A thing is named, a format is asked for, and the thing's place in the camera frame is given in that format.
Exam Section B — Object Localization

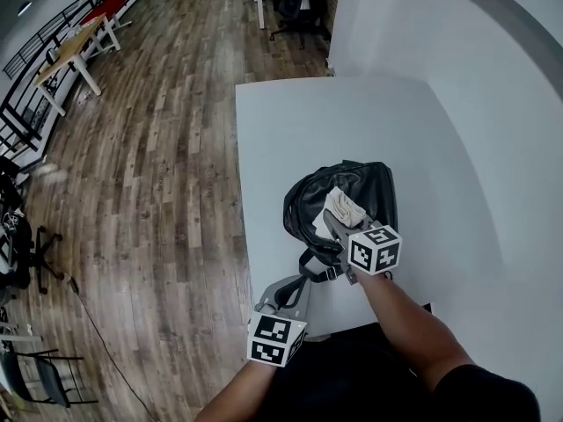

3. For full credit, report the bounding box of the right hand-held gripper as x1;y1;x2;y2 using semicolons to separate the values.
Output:
323;209;404;286

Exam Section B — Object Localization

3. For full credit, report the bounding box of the black leather backpack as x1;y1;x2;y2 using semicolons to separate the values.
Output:
282;159;399;283

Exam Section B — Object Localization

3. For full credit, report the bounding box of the person's right forearm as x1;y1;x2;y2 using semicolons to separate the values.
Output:
358;273;479;393

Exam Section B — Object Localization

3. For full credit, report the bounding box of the black swivel chair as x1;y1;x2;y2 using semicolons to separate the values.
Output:
33;225;65;294

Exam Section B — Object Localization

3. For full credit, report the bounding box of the red table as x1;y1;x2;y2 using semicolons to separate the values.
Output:
81;0;133;28

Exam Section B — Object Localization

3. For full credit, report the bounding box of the beige cloth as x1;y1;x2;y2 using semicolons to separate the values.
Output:
312;186;368;229

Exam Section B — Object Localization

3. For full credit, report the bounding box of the black floor cable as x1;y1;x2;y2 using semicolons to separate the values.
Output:
69;279;155;422

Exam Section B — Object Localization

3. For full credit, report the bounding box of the wooden desk with white legs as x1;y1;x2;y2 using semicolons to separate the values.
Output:
33;13;122;116

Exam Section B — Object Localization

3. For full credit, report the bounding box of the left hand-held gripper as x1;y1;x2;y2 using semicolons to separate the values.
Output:
246;274;313;368

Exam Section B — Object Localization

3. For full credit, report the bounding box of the black folding chair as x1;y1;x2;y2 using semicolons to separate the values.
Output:
4;348;100;408

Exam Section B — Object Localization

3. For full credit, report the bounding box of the black equipment pile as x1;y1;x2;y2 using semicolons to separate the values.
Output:
0;156;36;289

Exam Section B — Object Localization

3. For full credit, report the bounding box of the person's left forearm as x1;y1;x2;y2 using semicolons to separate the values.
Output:
197;360;282;422

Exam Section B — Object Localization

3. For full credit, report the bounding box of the black metal railing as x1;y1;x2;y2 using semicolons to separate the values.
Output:
0;0;149;157

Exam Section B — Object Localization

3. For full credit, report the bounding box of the person's black shirt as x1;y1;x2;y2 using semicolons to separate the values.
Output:
267;321;542;422

